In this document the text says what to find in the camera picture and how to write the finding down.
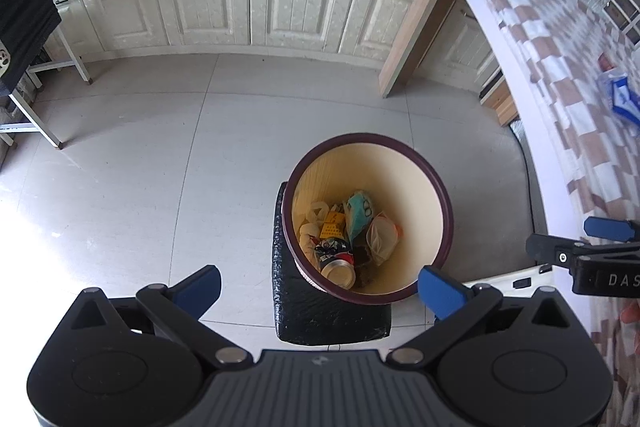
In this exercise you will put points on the yellow cigarette box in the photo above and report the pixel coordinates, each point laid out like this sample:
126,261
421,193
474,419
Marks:
332,224

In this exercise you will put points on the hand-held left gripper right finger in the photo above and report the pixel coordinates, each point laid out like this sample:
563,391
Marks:
440,292

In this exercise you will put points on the white metal stand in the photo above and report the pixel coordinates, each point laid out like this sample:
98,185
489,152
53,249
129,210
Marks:
40,117

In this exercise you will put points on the beige bin with brown rim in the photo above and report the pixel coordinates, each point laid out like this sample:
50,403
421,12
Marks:
415,217

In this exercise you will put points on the teal snack packet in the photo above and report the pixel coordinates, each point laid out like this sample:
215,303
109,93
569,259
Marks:
357,212

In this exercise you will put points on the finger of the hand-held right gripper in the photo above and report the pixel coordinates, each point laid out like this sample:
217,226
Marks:
552,249
612,228

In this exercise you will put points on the white table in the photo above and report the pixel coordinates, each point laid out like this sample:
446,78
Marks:
520,107

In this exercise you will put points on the checkered tablecloth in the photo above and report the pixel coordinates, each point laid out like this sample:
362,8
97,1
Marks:
575,72

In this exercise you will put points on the cream cabinet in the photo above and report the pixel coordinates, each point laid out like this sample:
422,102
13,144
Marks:
225,7

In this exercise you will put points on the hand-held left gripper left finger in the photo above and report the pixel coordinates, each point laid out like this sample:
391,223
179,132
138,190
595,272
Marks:
197,292

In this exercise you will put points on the cartoon tote bag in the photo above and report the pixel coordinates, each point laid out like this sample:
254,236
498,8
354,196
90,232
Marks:
4,59

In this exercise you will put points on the black stool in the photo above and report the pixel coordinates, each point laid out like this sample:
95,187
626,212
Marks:
320,317

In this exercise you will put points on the person's right hand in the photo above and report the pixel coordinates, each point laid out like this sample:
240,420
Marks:
631,314

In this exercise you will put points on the crushed drink can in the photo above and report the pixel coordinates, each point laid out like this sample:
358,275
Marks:
335,263

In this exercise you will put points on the black cloth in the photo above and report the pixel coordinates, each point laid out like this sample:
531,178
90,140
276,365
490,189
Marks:
25,17

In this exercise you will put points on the blue packet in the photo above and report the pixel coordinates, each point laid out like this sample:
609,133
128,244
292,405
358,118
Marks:
622,99

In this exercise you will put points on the translucent plastic wrapper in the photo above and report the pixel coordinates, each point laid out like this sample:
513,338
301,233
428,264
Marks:
382,237

